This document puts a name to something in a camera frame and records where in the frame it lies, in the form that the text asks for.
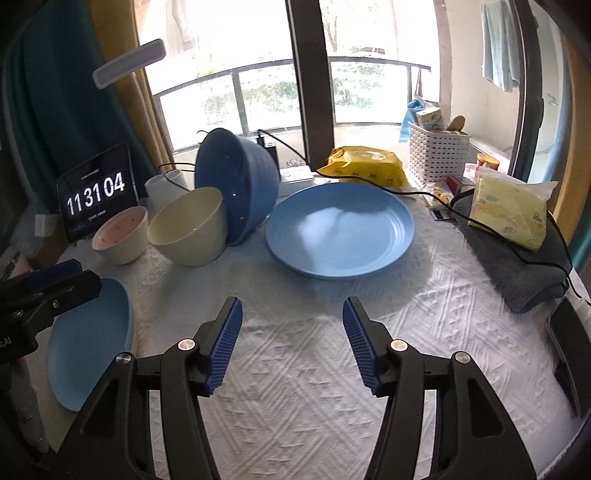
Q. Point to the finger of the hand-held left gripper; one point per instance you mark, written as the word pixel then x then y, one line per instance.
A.
pixel 55 272
pixel 74 288

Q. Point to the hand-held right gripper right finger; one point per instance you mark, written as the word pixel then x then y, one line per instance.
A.
pixel 360 341

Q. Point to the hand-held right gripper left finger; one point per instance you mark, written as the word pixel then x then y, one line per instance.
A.
pixel 226 346

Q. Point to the small blue plate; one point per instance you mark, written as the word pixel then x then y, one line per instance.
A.
pixel 87 346

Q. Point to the large blue plate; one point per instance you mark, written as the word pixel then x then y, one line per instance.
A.
pixel 337 230

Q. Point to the cream bowl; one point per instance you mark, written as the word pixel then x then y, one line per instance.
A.
pixel 184 240

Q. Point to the white bowl with pink inside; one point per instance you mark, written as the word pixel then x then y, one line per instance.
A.
pixel 122 244

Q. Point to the white textured tablecloth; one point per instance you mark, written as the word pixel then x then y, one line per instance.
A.
pixel 295 286

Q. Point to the black tablet clock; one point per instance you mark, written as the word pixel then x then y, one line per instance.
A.
pixel 97 194

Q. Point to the white double cup holder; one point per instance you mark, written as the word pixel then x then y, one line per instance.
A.
pixel 161 194

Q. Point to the small black card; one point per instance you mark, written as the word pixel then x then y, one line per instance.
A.
pixel 444 217

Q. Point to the yellow snack packet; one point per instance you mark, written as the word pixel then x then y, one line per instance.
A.
pixel 441 194

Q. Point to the grey towel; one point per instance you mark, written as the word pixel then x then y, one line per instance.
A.
pixel 517 277

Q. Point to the yellow curtain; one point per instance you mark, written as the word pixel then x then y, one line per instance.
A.
pixel 134 115
pixel 564 184

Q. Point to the teal curtain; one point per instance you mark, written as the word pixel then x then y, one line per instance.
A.
pixel 55 92

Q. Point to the yellow wet wipes pack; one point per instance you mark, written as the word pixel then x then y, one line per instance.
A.
pixel 364 161

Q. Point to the small red box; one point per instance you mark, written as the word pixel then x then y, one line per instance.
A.
pixel 459 183

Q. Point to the dry potted plant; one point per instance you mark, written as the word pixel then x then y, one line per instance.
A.
pixel 295 163

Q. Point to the yellow tissue pack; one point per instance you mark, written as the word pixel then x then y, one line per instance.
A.
pixel 503 207

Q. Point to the black charger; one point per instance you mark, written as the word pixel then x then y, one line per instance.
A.
pixel 270 154

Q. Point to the white plastic basket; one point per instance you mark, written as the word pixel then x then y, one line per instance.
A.
pixel 434 152

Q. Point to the red can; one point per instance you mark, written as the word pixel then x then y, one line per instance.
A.
pixel 488 164

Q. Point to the white lamp bar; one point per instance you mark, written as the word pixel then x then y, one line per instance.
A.
pixel 129 63

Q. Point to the blue plastic bag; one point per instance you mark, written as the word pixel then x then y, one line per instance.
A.
pixel 408 124

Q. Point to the small carton box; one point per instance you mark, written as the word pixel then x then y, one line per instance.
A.
pixel 430 119

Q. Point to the brown rounded item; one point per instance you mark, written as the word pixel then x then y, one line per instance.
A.
pixel 455 123

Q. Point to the black balcony railing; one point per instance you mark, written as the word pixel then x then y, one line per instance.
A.
pixel 240 92

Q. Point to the hanging light blue towel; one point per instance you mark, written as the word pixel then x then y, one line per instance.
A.
pixel 501 46

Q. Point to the dark window frame post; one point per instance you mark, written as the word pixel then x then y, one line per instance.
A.
pixel 309 92

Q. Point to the dark door frame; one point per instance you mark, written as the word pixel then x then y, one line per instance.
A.
pixel 528 92

